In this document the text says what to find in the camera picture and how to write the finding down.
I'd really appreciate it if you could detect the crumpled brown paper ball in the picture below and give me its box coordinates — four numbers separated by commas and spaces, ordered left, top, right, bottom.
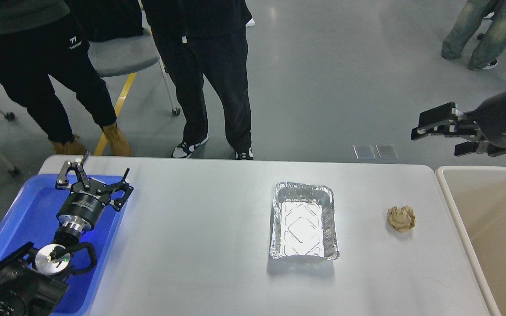
387, 205, 416, 233

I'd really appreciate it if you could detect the beige plastic bin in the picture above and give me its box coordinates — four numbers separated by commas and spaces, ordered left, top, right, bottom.
436, 166, 506, 316

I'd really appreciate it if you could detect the person in black trousers middle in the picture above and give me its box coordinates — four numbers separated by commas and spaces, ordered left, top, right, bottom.
142, 0, 253, 160

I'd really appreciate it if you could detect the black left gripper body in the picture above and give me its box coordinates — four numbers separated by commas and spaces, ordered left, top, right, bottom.
56, 178, 112, 230

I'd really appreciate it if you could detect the aluminium foil tray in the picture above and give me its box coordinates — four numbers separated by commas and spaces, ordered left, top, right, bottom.
269, 182, 340, 261

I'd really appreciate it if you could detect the person in green jeans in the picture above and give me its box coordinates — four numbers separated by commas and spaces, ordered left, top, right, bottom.
441, 0, 506, 71

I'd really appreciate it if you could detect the floor socket plate right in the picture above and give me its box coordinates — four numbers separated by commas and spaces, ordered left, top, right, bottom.
376, 144, 399, 160

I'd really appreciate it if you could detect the person in black trousers left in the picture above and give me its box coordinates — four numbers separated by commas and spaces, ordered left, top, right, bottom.
0, 0, 133, 156

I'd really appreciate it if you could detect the blue plastic tray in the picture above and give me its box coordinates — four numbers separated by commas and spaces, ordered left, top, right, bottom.
0, 174, 124, 316

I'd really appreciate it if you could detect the person in black trousers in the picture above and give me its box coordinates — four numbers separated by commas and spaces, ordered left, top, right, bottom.
142, 0, 253, 160
0, 0, 133, 156

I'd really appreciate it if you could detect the grey office chair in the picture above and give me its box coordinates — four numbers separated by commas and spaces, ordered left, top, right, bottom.
88, 0, 181, 117

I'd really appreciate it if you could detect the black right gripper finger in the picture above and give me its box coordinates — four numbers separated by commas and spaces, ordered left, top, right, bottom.
410, 102, 477, 141
454, 140, 506, 157

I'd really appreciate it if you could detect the floor socket plate left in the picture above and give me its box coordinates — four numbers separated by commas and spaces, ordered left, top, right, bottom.
353, 144, 376, 160

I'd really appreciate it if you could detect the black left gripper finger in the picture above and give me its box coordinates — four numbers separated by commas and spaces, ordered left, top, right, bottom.
97, 168, 134, 210
55, 151, 91, 192

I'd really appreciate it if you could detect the floor socket plate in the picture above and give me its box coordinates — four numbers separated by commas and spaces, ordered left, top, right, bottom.
376, 144, 399, 160
353, 144, 376, 160

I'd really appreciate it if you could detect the black bag on chair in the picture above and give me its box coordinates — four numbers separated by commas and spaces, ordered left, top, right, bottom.
65, 0, 143, 42

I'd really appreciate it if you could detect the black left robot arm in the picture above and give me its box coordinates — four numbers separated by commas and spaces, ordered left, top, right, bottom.
0, 154, 134, 316

